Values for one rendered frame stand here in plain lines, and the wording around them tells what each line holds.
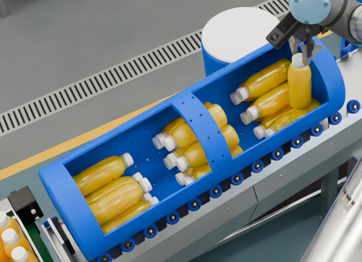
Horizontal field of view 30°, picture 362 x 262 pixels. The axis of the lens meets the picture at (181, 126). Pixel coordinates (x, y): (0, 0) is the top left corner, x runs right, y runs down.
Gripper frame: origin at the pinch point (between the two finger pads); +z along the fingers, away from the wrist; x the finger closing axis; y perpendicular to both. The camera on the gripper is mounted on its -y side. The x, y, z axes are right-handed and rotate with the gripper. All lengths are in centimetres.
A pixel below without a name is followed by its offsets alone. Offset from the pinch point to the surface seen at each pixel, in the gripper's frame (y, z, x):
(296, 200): 15, 110, 20
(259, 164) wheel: -18.7, 28.3, -5.2
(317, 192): 25, 110, 19
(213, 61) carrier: -7.4, 23.7, 35.8
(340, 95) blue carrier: 8.5, 13.6, -8.4
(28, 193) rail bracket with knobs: -81, 25, 26
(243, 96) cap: -13.4, 13.9, 9.0
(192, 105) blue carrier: -32.4, 1.7, 5.6
